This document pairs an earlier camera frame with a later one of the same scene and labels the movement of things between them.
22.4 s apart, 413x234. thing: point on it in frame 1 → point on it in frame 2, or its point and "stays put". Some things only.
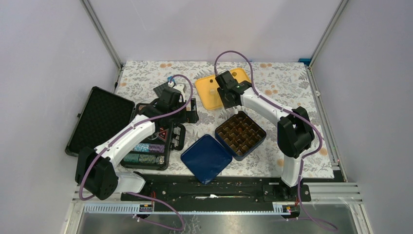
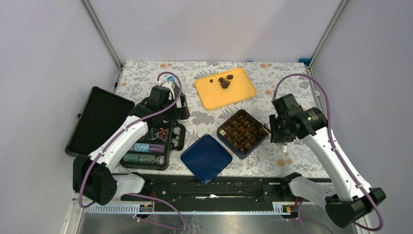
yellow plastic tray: (207, 94) stays put
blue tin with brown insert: (240, 135) stays put
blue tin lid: (206, 158) stays put
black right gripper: (226, 105) → (275, 137)
